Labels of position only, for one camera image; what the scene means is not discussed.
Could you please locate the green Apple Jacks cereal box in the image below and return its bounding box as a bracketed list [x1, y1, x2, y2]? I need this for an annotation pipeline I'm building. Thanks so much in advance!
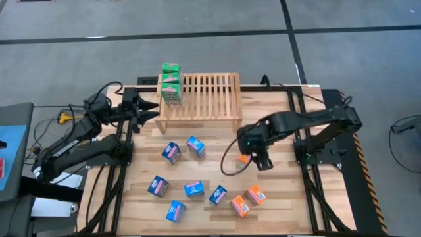
[161, 72, 182, 84]
[161, 62, 182, 74]
[160, 82, 183, 106]

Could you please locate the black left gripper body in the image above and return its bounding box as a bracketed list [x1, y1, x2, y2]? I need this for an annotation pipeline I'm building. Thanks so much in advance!
[121, 97, 141, 120]

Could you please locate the white paper sheet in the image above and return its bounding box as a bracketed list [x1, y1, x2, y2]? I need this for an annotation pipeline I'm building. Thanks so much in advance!
[59, 172, 84, 189]
[30, 196, 79, 218]

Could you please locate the yellow extension cable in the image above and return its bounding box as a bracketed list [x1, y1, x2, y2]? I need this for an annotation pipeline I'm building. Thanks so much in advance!
[58, 111, 76, 125]

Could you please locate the wooden slatted shelf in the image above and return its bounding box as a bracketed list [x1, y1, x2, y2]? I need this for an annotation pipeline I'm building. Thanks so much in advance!
[154, 72, 243, 134]

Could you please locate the grey padded chair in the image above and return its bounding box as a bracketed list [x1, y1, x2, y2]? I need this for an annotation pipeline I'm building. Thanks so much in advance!
[0, 101, 36, 237]

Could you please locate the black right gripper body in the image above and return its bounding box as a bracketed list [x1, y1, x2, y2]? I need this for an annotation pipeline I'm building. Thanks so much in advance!
[237, 122, 274, 155]

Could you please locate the black power strip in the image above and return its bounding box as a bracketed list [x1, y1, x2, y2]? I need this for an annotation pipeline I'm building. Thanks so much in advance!
[137, 76, 159, 86]

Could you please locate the black floor cable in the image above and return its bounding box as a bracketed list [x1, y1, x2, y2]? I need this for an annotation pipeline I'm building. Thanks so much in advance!
[389, 115, 421, 174]

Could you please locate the black power cable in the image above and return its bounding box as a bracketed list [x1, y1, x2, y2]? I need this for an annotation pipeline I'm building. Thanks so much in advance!
[260, 74, 326, 106]

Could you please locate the grey stand foot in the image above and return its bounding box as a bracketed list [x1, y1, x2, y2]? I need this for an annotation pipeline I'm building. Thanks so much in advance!
[390, 115, 421, 134]

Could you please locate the blue cloth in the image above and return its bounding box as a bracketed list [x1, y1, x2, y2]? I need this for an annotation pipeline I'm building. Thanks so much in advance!
[0, 124, 28, 192]

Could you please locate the black strap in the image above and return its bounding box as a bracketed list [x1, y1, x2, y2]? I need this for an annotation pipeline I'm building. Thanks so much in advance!
[19, 176, 84, 202]

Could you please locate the black metal table frame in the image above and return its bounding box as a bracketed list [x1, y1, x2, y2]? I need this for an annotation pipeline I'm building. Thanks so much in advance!
[78, 84, 356, 236]

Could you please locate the blue Rice Krispies cereal box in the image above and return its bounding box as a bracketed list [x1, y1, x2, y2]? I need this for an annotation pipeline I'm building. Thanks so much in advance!
[165, 199, 187, 223]
[184, 180, 205, 198]
[186, 136, 207, 158]

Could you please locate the blue Frosted Flakes cereal box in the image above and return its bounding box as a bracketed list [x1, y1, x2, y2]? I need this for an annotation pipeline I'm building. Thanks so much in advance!
[161, 141, 182, 165]
[209, 184, 228, 206]
[147, 175, 170, 198]

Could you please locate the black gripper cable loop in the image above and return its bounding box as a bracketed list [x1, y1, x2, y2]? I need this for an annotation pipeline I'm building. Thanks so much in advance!
[220, 136, 253, 177]

